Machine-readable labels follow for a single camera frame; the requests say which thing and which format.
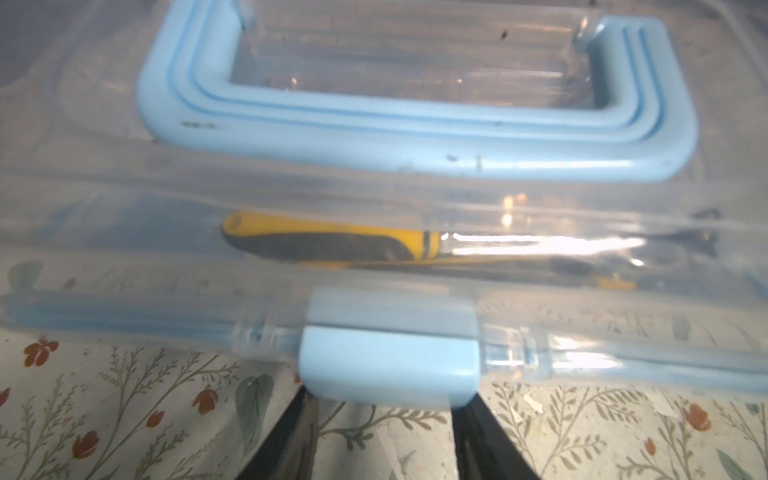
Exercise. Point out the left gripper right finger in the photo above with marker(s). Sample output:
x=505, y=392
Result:
x=482, y=448

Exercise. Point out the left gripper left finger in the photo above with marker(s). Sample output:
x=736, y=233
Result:
x=289, y=450

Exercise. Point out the yellow black utility knife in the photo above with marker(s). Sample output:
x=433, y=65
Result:
x=552, y=271

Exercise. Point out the yellow black screwdriver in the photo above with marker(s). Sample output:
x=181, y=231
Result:
x=309, y=241

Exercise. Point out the blue plastic tool box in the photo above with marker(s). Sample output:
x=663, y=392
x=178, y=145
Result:
x=131, y=129

